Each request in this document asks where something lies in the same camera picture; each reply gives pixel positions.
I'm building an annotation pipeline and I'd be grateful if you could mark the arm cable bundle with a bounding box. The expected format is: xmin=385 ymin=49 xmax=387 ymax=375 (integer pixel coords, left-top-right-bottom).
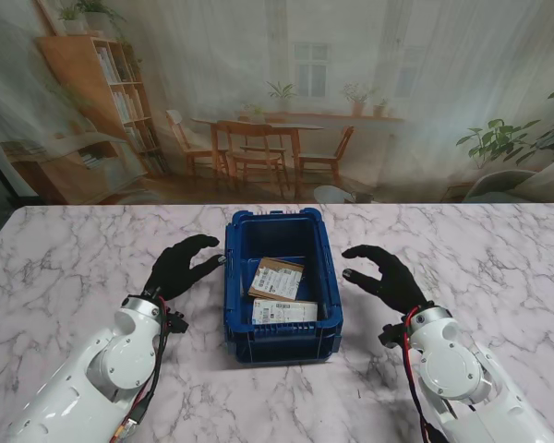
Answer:
xmin=399 ymin=306 xmax=449 ymax=443
xmin=105 ymin=294 xmax=175 ymax=443

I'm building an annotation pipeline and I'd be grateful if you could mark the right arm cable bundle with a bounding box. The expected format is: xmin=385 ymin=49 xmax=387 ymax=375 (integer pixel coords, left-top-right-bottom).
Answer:
xmin=399 ymin=306 xmax=449 ymax=443

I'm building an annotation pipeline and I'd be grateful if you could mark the blue plastic turnover box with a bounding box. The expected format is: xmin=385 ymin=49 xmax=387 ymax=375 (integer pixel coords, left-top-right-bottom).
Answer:
xmin=222 ymin=210 xmax=343 ymax=368

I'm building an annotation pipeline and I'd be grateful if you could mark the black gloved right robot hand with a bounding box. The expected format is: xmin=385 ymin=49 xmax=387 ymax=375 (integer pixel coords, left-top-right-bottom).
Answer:
xmin=340 ymin=244 xmax=435 ymax=317

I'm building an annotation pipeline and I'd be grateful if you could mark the small labelled cardboard package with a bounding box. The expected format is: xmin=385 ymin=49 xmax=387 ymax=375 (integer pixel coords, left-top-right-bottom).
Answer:
xmin=247 ymin=257 xmax=305 ymax=302

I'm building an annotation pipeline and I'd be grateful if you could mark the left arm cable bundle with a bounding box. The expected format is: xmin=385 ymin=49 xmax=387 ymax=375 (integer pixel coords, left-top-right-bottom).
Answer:
xmin=105 ymin=294 xmax=175 ymax=443

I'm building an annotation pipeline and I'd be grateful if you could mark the large labelled cardboard package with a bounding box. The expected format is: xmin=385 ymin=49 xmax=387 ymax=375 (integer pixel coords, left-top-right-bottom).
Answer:
xmin=251 ymin=297 xmax=319 ymax=325

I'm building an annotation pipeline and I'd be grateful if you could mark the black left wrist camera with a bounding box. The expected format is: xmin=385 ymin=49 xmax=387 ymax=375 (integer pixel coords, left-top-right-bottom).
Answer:
xmin=163 ymin=311 xmax=189 ymax=334

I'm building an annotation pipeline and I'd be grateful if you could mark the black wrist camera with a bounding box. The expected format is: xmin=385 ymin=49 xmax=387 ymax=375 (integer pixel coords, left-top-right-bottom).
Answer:
xmin=163 ymin=311 xmax=189 ymax=334
xmin=379 ymin=323 xmax=410 ymax=350

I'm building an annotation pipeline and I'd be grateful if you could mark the printed room scene backdrop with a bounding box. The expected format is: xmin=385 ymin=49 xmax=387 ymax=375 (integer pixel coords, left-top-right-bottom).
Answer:
xmin=0 ymin=0 xmax=554 ymax=207

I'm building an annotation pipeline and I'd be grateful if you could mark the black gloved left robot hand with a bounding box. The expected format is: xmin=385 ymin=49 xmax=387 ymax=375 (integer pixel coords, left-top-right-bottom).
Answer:
xmin=142 ymin=233 xmax=227 ymax=301

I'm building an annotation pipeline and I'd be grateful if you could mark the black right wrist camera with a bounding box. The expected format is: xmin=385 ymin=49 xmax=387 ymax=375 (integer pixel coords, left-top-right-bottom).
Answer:
xmin=379 ymin=323 xmax=410 ymax=350

